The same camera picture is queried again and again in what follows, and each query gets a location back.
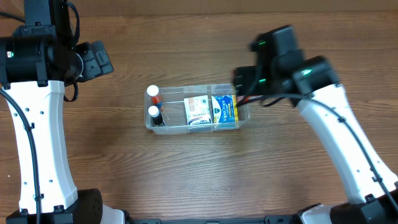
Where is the red white medicine box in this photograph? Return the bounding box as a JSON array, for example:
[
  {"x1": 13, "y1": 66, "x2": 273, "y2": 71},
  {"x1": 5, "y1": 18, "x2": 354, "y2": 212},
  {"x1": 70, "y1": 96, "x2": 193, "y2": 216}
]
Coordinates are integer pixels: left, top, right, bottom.
[{"x1": 236, "y1": 95, "x2": 262, "y2": 108}]

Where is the blue yellow lozenge box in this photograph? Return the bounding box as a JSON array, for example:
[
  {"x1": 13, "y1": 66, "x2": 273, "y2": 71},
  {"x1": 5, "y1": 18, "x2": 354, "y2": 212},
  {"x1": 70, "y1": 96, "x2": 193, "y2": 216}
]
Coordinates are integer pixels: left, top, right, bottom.
[{"x1": 211, "y1": 95, "x2": 239, "y2": 129}]

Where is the orange tube white cap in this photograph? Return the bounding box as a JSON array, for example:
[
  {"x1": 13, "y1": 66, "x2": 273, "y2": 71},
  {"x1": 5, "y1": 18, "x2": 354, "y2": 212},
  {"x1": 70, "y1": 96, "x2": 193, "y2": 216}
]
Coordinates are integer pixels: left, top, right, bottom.
[{"x1": 147, "y1": 85, "x2": 164, "y2": 112}]

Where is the white blue plaster box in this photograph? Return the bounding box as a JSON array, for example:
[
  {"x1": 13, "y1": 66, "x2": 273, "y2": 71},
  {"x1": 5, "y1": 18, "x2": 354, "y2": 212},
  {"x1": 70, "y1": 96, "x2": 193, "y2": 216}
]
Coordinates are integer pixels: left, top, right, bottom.
[{"x1": 184, "y1": 95, "x2": 212, "y2": 126}]

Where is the black bottle white cap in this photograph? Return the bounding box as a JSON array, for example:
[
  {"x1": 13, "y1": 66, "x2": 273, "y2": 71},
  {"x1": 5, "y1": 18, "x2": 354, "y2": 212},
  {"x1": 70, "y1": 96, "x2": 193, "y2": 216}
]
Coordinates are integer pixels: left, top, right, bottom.
[{"x1": 148, "y1": 106, "x2": 165, "y2": 126}]

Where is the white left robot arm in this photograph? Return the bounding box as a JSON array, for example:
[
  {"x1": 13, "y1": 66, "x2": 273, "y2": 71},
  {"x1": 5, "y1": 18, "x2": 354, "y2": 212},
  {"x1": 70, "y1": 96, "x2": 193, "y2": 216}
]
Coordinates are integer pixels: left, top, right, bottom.
[{"x1": 1, "y1": 0, "x2": 129, "y2": 224}]

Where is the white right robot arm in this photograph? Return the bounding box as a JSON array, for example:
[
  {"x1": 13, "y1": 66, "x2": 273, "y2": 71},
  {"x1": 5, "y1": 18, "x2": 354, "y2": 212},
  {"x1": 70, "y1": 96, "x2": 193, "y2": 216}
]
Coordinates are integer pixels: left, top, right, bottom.
[{"x1": 233, "y1": 26, "x2": 397, "y2": 223}]

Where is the clear plastic container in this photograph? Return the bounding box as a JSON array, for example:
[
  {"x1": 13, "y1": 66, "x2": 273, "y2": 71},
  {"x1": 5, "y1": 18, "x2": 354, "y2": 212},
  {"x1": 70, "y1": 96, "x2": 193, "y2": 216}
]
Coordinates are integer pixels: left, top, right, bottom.
[{"x1": 144, "y1": 83, "x2": 251, "y2": 134}]

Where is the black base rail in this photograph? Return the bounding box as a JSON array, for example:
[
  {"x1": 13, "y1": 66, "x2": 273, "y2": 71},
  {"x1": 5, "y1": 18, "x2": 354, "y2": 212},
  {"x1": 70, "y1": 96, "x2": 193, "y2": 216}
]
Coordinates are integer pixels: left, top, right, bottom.
[{"x1": 126, "y1": 215, "x2": 302, "y2": 224}]

